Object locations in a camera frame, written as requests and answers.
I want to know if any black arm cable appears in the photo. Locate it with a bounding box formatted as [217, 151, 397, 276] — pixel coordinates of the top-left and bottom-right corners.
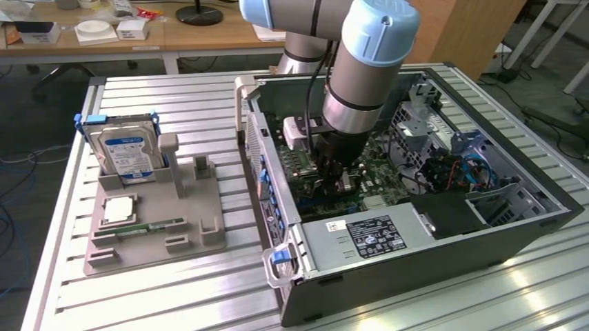
[304, 0, 343, 159]

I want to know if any metal disk bay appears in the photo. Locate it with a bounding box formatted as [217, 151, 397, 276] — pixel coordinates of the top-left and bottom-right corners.
[465, 182, 554, 228]

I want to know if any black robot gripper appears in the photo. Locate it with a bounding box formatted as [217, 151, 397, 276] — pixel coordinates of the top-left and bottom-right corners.
[316, 130, 369, 197]

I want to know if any silver power supply unit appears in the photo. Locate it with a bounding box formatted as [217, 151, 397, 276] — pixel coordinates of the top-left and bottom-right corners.
[298, 202, 437, 275]

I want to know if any silver cpu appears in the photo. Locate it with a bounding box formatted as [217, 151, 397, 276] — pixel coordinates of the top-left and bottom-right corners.
[103, 199, 136, 223]

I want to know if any black wire bundle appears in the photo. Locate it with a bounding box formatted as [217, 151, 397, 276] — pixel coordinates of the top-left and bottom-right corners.
[399, 158, 457, 194]

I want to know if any wooden cabinet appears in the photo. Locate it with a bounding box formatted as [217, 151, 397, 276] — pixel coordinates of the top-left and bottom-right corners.
[404, 0, 530, 79]

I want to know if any grey printed parts rack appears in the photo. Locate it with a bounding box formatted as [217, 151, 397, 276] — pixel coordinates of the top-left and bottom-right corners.
[82, 133, 230, 277]

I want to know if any small white labelled box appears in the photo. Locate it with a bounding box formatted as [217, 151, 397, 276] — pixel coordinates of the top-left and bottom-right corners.
[115, 19, 150, 41]

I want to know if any perforated metal drive cage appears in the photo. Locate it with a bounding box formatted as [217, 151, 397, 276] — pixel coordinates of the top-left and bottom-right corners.
[389, 99, 461, 173]

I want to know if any wooden desk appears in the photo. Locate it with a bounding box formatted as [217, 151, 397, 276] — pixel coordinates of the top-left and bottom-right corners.
[0, 0, 289, 75]

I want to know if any green ram stick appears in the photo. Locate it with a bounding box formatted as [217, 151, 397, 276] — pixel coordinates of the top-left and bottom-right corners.
[114, 217, 186, 238]

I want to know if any white box dark lid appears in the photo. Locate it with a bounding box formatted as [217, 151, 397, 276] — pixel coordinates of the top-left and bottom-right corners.
[13, 21, 62, 45]

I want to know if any blue wire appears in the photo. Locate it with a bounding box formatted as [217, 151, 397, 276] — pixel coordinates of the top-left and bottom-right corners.
[463, 154, 492, 189]

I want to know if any black open pc case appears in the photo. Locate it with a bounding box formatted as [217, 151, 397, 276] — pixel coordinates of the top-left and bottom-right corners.
[234, 63, 587, 328]

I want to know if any black round lamp base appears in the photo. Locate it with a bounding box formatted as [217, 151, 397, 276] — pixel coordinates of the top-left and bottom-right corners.
[176, 0, 226, 27]

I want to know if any hard disk blue carrier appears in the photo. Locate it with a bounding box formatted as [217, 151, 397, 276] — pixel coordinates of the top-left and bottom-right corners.
[73, 112, 162, 185]

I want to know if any green motherboard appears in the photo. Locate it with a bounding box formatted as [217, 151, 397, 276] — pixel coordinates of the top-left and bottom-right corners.
[266, 113, 416, 223]

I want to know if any black plastic shroud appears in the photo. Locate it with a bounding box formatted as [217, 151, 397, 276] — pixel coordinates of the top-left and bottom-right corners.
[409, 193, 492, 241]

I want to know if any white box round insert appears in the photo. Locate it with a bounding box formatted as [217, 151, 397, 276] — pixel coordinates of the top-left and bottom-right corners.
[74, 19, 121, 46]

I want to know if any red packet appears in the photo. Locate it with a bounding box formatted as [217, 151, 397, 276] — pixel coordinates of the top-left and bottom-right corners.
[136, 6, 166, 22]

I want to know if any white table frame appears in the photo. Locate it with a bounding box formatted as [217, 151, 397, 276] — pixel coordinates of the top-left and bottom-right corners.
[504, 0, 589, 94]

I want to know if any white paper stack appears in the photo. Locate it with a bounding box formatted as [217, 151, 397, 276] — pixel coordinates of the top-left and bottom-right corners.
[250, 23, 288, 43]

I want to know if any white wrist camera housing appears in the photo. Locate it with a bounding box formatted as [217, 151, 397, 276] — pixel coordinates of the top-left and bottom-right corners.
[282, 116, 327, 152]

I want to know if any black floor stand base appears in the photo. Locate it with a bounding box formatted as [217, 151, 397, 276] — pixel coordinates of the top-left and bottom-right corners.
[523, 106, 589, 128]

